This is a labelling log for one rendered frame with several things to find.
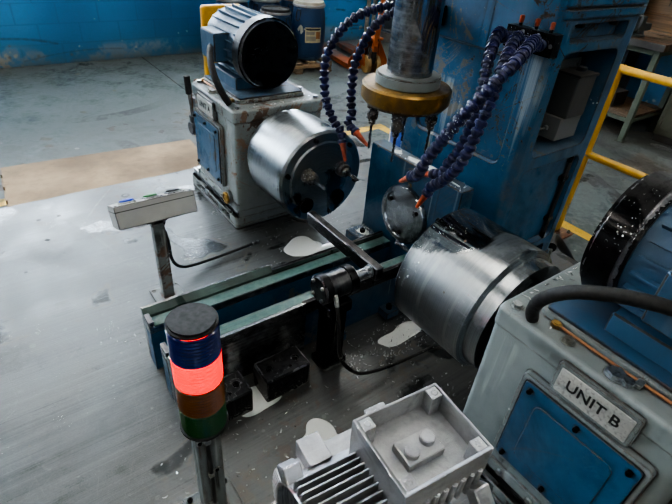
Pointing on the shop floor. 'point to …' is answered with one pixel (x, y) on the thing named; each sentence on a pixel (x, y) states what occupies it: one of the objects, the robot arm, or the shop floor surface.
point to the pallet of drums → (312, 31)
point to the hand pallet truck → (374, 58)
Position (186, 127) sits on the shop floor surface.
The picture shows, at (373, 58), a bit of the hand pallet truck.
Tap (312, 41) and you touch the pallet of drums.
